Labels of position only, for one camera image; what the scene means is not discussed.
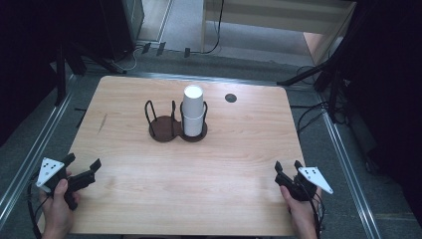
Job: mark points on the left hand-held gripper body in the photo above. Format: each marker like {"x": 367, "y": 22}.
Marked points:
{"x": 78, "y": 181}

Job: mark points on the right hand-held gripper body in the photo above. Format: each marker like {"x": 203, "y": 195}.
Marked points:
{"x": 295, "y": 187}

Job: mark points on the stack of white cups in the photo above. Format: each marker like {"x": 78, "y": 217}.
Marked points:
{"x": 193, "y": 109}

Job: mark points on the person's right hand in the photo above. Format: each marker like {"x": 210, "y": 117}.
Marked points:
{"x": 300, "y": 212}

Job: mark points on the person's left hand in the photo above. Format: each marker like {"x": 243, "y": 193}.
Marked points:
{"x": 56, "y": 212}

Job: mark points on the black floor tape strips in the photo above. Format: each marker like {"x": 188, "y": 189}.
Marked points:
{"x": 80, "y": 118}

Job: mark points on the black metal stand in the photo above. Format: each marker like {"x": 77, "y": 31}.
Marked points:
{"x": 333, "y": 86}
{"x": 61, "y": 76}

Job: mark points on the black round table grommet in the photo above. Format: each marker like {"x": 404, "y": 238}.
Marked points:
{"x": 230, "y": 98}

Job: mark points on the dark curtain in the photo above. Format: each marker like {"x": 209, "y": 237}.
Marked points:
{"x": 26, "y": 66}
{"x": 391, "y": 86}

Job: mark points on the small black floor block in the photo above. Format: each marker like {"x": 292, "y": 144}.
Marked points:
{"x": 187, "y": 52}
{"x": 161, "y": 48}
{"x": 146, "y": 48}

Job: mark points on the dark cabinet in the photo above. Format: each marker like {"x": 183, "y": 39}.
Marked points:
{"x": 117, "y": 26}

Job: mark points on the metal floor rail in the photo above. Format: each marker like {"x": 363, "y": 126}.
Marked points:
{"x": 30, "y": 159}
{"x": 351, "y": 179}

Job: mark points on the pale wooden furniture frame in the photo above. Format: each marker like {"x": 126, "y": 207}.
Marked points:
{"x": 265, "y": 18}

